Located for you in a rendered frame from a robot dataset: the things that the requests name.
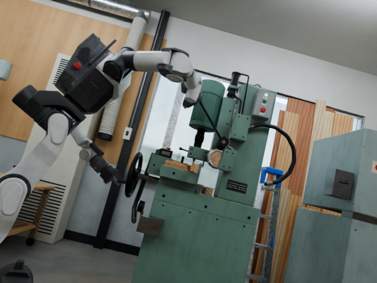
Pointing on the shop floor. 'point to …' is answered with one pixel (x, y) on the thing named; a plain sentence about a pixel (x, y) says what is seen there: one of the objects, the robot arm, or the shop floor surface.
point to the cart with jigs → (19, 226)
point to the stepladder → (268, 224)
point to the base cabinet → (194, 248)
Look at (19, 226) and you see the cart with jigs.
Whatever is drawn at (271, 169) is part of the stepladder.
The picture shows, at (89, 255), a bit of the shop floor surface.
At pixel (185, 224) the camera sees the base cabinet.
